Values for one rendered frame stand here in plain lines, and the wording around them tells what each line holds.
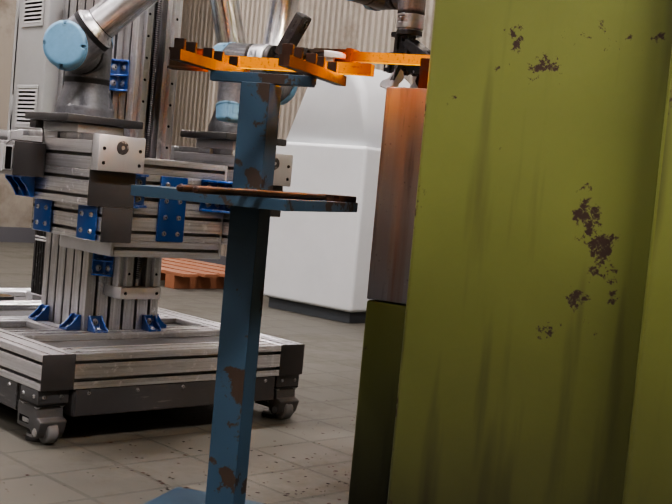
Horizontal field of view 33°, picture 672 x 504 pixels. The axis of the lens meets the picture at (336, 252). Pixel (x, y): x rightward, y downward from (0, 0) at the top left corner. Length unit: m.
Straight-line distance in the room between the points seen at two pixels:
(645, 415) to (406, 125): 0.84
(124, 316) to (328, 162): 2.69
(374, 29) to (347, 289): 1.98
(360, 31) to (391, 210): 4.84
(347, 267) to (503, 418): 3.75
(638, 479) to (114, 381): 1.52
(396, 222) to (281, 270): 3.71
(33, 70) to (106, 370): 1.00
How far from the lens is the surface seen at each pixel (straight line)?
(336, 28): 7.30
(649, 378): 1.82
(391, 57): 2.60
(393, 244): 2.34
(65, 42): 2.85
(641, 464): 1.84
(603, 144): 1.93
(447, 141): 2.01
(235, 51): 2.77
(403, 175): 2.33
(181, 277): 6.70
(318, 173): 5.86
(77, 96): 2.98
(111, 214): 2.90
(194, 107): 8.38
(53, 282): 3.38
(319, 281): 5.83
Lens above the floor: 0.71
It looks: 4 degrees down
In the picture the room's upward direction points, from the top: 5 degrees clockwise
